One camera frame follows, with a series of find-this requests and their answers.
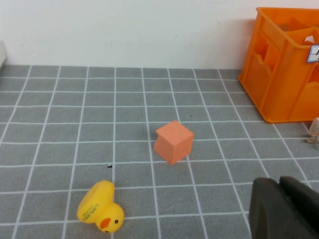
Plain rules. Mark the grey grid table mat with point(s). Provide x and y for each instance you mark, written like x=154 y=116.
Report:
x=74 y=139

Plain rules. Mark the orange plastic cutlery holder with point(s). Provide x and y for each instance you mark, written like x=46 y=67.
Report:
x=276 y=82

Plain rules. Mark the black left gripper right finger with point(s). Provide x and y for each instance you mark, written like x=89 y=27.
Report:
x=304 y=199

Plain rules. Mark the orange foam cube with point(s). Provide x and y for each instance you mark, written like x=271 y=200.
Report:
x=174 y=142

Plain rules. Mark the yellow rubber duck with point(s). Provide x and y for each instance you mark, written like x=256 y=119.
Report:
x=99 y=211

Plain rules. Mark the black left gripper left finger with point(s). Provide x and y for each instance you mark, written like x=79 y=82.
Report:
x=269 y=211

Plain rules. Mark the white label with fork character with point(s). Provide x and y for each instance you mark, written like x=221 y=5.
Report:
x=314 y=53

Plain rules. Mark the white power adapter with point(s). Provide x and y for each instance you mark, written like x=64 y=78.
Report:
x=315 y=129

